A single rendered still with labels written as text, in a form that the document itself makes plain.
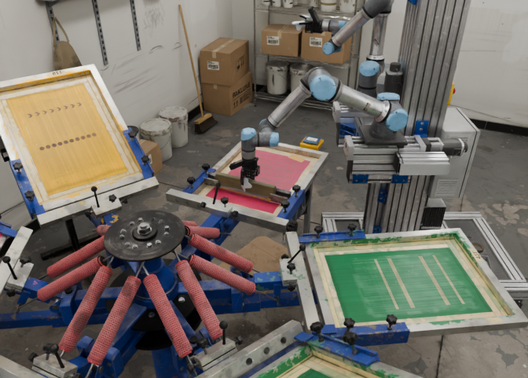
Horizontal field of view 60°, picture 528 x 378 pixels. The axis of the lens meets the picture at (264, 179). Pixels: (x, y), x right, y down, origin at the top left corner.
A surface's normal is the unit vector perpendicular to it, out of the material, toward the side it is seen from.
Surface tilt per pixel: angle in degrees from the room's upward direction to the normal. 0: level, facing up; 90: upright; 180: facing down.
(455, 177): 90
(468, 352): 0
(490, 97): 90
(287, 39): 90
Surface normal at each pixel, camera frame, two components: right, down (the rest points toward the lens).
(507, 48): -0.41, 0.48
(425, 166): 0.00, 0.53
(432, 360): 0.00, -0.85
